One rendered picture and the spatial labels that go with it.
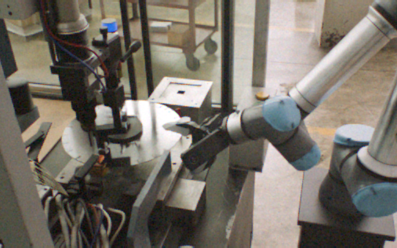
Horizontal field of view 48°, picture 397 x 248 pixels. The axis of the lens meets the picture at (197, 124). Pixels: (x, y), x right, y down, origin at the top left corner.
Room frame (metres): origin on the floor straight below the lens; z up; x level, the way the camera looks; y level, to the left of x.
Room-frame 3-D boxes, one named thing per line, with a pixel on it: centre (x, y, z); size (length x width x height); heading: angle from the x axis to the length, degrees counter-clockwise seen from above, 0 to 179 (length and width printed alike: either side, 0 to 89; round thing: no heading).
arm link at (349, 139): (0.94, -0.42, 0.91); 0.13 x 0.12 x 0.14; 0
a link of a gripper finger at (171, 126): (0.95, 0.04, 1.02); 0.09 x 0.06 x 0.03; 57
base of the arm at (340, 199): (0.95, -0.42, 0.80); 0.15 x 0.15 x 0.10
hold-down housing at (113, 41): (0.95, 0.20, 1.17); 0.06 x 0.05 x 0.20; 154
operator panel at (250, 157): (1.22, -0.18, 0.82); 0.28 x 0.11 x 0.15; 163
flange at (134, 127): (1.03, 0.21, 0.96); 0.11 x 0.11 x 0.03
